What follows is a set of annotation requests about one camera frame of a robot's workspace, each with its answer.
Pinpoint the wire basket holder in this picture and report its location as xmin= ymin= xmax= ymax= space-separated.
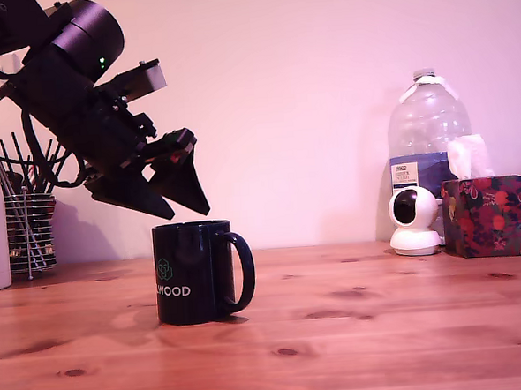
xmin=3 ymin=183 xmax=61 ymax=282

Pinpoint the small white round camera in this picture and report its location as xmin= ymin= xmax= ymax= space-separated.
xmin=386 ymin=184 xmax=444 ymax=259

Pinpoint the floral tissue box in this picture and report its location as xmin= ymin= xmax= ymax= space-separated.
xmin=439 ymin=174 xmax=521 ymax=262

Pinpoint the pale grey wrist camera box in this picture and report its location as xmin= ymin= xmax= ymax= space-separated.
xmin=90 ymin=57 xmax=169 ymax=107

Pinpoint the dark blue printed mug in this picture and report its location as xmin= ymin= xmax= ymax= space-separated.
xmin=151 ymin=217 xmax=260 ymax=328

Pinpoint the black looping cable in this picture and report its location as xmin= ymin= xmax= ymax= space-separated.
xmin=19 ymin=103 xmax=94 ymax=191

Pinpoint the black thin cable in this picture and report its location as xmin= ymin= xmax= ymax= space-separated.
xmin=0 ymin=139 xmax=72 ymax=169

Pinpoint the large clear water bottle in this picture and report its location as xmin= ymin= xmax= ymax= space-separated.
xmin=383 ymin=64 xmax=479 ymax=242

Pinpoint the white paper tissue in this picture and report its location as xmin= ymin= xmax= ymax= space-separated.
xmin=444 ymin=132 xmax=495 ymax=183

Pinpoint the black straw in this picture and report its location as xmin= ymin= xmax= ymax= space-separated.
xmin=35 ymin=137 xmax=58 ymax=194
xmin=42 ymin=144 xmax=69 ymax=194
xmin=0 ymin=138 xmax=23 ymax=195

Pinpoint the grey metal straw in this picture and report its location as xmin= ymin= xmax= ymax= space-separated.
xmin=0 ymin=137 xmax=47 ymax=270

